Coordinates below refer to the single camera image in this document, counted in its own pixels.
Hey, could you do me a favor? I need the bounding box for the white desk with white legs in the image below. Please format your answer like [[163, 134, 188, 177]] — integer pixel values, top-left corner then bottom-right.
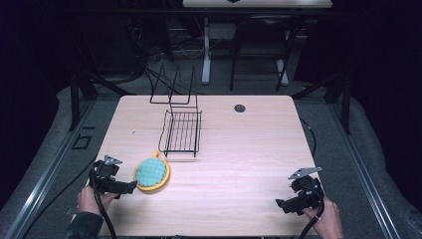
[[181, 0, 333, 87]]

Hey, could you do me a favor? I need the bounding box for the black metal frame post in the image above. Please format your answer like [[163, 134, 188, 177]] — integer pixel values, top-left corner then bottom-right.
[[68, 73, 82, 131], [340, 73, 352, 135]]

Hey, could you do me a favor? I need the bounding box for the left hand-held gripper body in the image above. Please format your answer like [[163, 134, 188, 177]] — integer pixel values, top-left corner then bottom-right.
[[89, 154, 123, 195]]

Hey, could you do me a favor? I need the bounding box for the tangle of black floor cables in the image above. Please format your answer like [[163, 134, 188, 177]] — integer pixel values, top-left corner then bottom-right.
[[122, 13, 207, 96]]

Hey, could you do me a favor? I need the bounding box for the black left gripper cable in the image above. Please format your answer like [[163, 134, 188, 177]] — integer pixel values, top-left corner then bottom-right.
[[89, 168, 117, 239]]

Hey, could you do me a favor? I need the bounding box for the round green yellow-rimmed pot holder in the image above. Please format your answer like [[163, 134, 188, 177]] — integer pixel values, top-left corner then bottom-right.
[[132, 150, 172, 193]]

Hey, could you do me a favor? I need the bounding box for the black metal chair frame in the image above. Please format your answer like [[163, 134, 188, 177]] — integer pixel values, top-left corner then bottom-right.
[[229, 14, 301, 93]]

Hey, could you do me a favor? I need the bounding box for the grey metal floor rail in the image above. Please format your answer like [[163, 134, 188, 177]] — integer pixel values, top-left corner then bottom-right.
[[2, 99, 98, 239], [327, 102, 403, 239]]

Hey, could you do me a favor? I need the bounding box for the person's right hand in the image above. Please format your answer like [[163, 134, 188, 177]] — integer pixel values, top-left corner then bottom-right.
[[302, 194, 344, 239]]

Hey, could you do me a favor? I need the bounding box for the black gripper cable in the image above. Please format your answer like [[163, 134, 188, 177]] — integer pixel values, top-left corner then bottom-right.
[[89, 168, 117, 239], [297, 185, 325, 239]]

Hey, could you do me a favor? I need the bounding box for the long black floor cable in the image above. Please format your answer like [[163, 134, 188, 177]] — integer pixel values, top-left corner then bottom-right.
[[19, 154, 98, 239]]

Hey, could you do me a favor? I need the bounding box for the thin black cable beside table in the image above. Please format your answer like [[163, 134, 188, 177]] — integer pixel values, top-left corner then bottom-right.
[[299, 117, 317, 157]]

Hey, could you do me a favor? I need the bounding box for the black wire rack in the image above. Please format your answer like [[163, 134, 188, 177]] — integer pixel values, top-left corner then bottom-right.
[[149, 64, 203, 158]]

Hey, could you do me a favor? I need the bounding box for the person's left hand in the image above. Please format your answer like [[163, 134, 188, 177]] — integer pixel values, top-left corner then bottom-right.
[[77, 184, 119, 217]]

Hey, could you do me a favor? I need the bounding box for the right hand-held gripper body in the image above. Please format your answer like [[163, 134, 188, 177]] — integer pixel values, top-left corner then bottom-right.
[[287, 166, 325, 213]]

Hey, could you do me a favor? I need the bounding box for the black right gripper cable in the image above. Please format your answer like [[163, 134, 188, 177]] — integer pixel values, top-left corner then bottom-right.
[[297, 185, 325, 239]]

